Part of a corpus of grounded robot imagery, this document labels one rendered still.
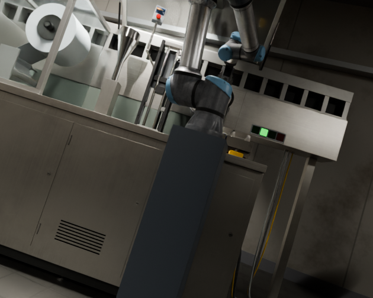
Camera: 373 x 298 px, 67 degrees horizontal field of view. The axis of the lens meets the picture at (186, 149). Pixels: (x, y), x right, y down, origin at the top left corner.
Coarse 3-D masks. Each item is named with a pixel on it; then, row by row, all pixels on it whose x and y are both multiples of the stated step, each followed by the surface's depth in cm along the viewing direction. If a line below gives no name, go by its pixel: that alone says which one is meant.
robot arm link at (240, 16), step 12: (228, 0) 108; (240, 0) 107; (252, 0) 109; (240, 12) 113; (252, 12) 115; (240, 24) 119; (252, 24) 119; (240, 36) 127; (252, 36) 125; (240, 48) 138; (252, 48) 131; (264, 48) 135; (252, 60) 138
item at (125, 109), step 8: (96, 88) 213; (88, 96) 213; (96, 96) 213; (120, 96) 212; (88, 104) 212; (120, 104) 211; (128, 104) 211; (136, 104) 211; (112, 112) 211; (120, 112) 211; (128, 112) 210; (136, 112) 210; (144, 112) 210; (152, 112) 210; (176, 112) 209; (128, 120) 210; (152, 120) 209; (168, 120) 208; (176, 120) 208; (184, 120) 208; (168, 128) 208
